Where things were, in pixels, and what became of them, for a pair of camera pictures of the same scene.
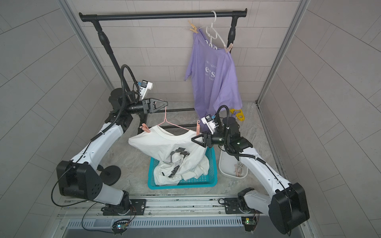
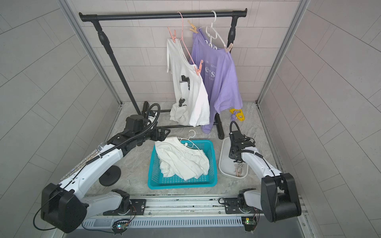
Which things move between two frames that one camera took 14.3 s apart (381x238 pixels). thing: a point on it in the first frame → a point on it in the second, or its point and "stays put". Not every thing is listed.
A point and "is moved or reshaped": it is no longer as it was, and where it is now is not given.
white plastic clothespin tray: [226, 165] stays put
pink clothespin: [229, 48] stays put
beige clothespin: [195, 30] stays put
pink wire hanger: [169, 122] → [182, 38]
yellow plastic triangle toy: [240, 116] stays put
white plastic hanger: [213, 33] stays put
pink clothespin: [145, 127] is moved or reshaped
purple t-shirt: [213, 75] stays put
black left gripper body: [145, 106] → [154, 136]
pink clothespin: [198, 128] → [198, 71]
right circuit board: [249, 222] stays put
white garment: [179, 158] → [191, 103]
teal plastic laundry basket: [209, 180] stays put
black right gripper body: [219, 139] → [231, 153]
